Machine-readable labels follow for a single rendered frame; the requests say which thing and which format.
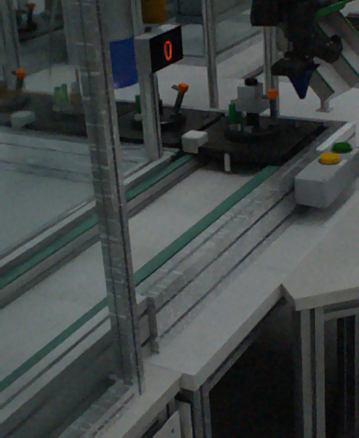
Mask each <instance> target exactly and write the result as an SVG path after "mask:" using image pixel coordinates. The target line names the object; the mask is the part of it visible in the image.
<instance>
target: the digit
mask: <svg viewBox="0 0 359 438"><path fill-rule="evenodd" d="M161 46H162V58H163V66H165V64H169V63H171V62H173V61H175V54H174V40H173V33H170V34H168V35H164V36H161Z"/></svg>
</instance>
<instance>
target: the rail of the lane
mask: <svg viewBox="0 0 359 438"><path fill-rule="evenodd" d="M338 142H346V143H349V144H351V145H352V146H356V122H351V121H341V120H338V121H336V122H335V123H334V124H332V125H331V127H329V128H328V129H327V130H326V131H325V132H323V133H322V134H320V135H318V136H317V137H316V139H315V140H314V135H311V136H309V137H307V139H306V140H305V141H304V142H302V143H301V144H300V152H299V153H297V154H296V155H295V156H293V158H292V159H291V160H290V161H288V162H286V164H284V165H283V166H282V167H281V168H280V169H279V170H278V171H276V172H274V173H273V175H272V176H271V177H269V178H268V179H267V180H265V181H264V182H262V183H261V184H260V185H258V187H257V188H256V189H255V190H254V191H251V192H250V193H249V194H248V195H246V196H245V197H244V198H243V200H242V201H240V202H238V203H237V204H236V205H234V206H233V207H232V208H231V209H230V210H228V212H226V213H225V214H224V215H223V216H221V217H220V218H219V219H218V220H216V221H214V222H213V224H212V225H211V226H209V227H208V228H207V229H206V230H205V231H203V232H202V233H201V234H199V235H198V236H197V237H196V238H195V240H193V241H191V242H190V243H189V244H188V245H186V246H185V247H184V249H183V250H181V251H179V252H178V253H177V254H176V255H174V256H173V257H172V258H171V259H170V261H167V262H166V263H165V264H164V265H162V266H161V267H160V268H159V269H158V270H156V271H154V273H153V274H152V275H150V276H149V277H148V278H147V279H145V280H144V281H142V282H141V283H140V285H138V286H137V287H136V294H139V296H143V297H147V304H148V309H147V310H145V312H146V313H148V314H149V324H150V336H149V337H148V338H147V339H149V340H151V351H153V352H158V353H160V352H161V351H162V350H163V349H164V348H165V347H166V346H168V345H169V344H171V342H172V341H173V340H174V339H175V338H176V337H177V336H178V335H179V334H181V333H182V332H183V330H184V329H185V328H186V327H187V326H188V325H189V324H190V323H191V322H193V321H194V319H195V318H196V317H197V316H198V315H199V314H200V313H201V312H202V311H204V310H205V309H206V308H207V306H208V305H209V304H211V303H212V302H213V301H214V300H216V299H217V298H218V297H219V296H220V294H221V293H222V292H223V291H224V290H225V289H226V288H228V287H229V286H230V285H231V284H232V282H233V281H234V280H235V279H236V278H237V277H238V276H240V275H241V274H242V273H243V272H244V270H245V269H246V268H247V267H248V266H249V265H252V264H253V263H254V262H255V261H256V260H257V258H258V257H259V256H260V255H261V254H262V253H264V252H265V251H266V250H267V249H268V248H269V246H270V245H271V244H272V243H273V242H274V241H276V240H277V239H278V238H279V237H280V236H281V234H282V233H283V232H284V231H285V230H286V229H288V228H289V227H290V226H292V225H293V224H294V222H295V221H296V220H297V219H299V218H300V217H301V216H302V215H303V214H304V213H305V212H306V211H307V209H308V208H309V207H310V206H311V205H298V204H295V203H294V177H295V176H296V174H299V173H300V172H301V171H302V170H303V169H304V168H305V167H307V166H308V165H309V164H311V162H312V161H313V160H315V159H316V158H317V157H318V156H319V155H320V154H321V153H324V152H325V150H326V149H327V148H328V147H329V146H331V145H332V144H335V143H338Z"/></svg>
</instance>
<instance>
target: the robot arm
mask: <svg viewBox="0 0 359 438"><path fill-rule="evenodd" d="M323 3H324V0H297V1H287V0H253V1H252V5H251V25H252V26H254V27H280V23H281V22H285V20H286V12H287V22H288V31H287V33H286V34H283V38H288V51H286V52H284V58H291V60H278V61H277V62H275V63H274V64H272V65H271V75H273V76H286V77H288V78H289V80H290V81H291V83H292V85H293V87H294V91H295V93H296V95H298V97H299V98H300V99H304V98H305V97H306V94H307V89H308V86H309V83H310V80H311V76H312V73H313V72H314V71H315V70H316V69H317V68H318V66H319V65H321V64H315V63H314V61H313V58H315V57H316V58H318V59H322V60H324V61H325V62H326V63H329V64H333V63H334V62H335V61H337V59H338V57H339V54H340V52H341V51H342V50H343V44H341V39H340V36H338V35H333V36H332V37H331V38H329V39H327V37H326V38H323V37H321V36H320V33H321V31H320V30H318V29H315V6H317V7H319V6H321V5H322V4H323ZM286 6H287V11H286Z"/></svg>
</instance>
